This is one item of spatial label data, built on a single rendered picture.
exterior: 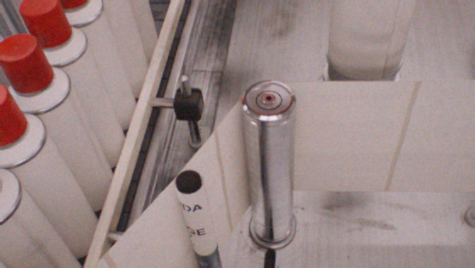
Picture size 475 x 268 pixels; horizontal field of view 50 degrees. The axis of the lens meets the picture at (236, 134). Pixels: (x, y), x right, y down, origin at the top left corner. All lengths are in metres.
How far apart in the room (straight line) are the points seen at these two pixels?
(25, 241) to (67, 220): 0.07
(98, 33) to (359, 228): 0.31
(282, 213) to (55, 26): 0.24
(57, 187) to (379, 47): 0.34
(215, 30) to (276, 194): 0.41
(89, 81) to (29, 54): 0.09
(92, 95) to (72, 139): 0.06
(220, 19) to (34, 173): 0.47
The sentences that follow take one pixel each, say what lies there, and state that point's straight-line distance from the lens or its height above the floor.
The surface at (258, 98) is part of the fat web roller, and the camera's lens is 0.35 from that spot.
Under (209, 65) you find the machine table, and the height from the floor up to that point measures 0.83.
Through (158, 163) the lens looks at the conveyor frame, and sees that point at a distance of 0.58.
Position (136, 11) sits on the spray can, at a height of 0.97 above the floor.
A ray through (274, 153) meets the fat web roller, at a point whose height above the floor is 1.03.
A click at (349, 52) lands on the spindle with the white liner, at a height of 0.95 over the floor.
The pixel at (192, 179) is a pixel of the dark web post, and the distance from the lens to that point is 0.31.
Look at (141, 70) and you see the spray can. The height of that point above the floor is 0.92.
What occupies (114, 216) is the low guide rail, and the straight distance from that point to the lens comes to 0.50.
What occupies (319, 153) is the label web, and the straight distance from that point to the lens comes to 0.43.
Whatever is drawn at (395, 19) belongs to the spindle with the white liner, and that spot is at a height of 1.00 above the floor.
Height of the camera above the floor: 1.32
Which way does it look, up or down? 51 degrees down
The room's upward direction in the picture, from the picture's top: 6 degrees counter-clockwise
